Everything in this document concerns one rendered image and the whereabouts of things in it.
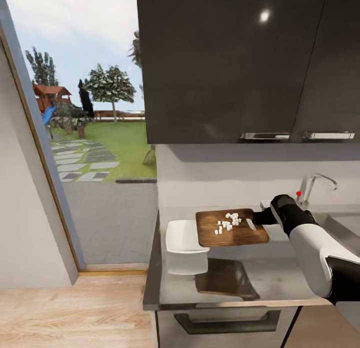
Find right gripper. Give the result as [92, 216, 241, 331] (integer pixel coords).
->
[252, 210, 278, 225]

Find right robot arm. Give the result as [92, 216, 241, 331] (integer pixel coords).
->
[252, 195, 360, 333]

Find bowl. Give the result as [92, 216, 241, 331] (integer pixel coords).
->
[166, 220, 210, 254]

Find cutting board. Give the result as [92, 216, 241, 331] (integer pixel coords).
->
[195, 208, 270, 247]

